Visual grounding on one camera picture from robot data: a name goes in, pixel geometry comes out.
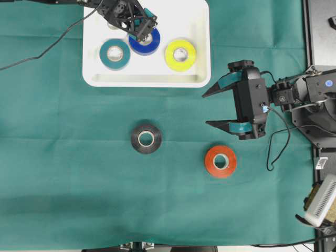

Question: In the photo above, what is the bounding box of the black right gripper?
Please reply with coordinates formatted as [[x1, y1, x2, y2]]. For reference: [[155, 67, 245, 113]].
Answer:
[[202, 60, 269, 140]]

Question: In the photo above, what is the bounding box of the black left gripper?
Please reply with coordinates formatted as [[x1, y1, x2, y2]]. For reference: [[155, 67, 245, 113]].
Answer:
[[97, 1, 158, 41]]

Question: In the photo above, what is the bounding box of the blue tape roll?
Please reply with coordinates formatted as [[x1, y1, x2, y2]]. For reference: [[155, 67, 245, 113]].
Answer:
[[128, 29, 161, 55]]

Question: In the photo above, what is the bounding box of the teal tape roll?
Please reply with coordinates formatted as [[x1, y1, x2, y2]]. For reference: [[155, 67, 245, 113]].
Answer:
[[99, 39, 131, 70]]

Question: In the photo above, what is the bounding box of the yellow tape roll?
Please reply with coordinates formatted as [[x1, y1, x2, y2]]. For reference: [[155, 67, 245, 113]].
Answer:
[[165, 39, 197, 72]]

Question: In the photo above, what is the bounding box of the white tape roll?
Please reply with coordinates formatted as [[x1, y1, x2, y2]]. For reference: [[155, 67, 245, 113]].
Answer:
[[107, 23, 119, 30]]

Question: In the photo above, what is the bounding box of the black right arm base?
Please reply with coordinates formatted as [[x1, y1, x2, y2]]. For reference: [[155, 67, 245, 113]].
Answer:
[[291, 99, 335, 149]]

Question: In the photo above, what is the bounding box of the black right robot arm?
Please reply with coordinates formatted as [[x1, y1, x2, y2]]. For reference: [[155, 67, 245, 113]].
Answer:
[[202, 60, 335, 140]]

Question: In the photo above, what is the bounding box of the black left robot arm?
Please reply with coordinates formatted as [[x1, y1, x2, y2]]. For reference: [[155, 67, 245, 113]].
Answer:
[[39, 0, 158, 42]]

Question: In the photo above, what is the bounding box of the red tape roll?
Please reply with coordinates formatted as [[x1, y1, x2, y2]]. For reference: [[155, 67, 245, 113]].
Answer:
[[204, 145, 238, 179]]

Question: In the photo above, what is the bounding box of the white plastic tray case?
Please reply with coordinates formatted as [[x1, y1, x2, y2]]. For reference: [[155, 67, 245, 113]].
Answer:
[[82, 1, 211, 88]]

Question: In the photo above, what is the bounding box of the black tape roll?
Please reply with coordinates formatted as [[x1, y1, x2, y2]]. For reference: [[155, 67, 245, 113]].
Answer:
[[131, 120, 162, 154]]

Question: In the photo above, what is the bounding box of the white perforated box device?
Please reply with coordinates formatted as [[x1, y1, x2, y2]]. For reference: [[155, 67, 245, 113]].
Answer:
[[304, 174, 335, 227]]

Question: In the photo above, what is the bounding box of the green table cloth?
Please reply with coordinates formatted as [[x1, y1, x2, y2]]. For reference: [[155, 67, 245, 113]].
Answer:
[[0, 0, 316, 250]]

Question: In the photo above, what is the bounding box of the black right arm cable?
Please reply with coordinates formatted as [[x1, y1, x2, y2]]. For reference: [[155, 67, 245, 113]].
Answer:
[[262, 106, 331, 171]]

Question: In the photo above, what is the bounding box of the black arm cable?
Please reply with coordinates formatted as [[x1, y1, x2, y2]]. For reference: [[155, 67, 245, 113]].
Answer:
[[0, 0, 104, 71], [262, 106, 331, 171]]

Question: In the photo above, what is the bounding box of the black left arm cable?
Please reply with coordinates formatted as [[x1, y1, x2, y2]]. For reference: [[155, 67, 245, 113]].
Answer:
[[0, 0, 104, 71]]

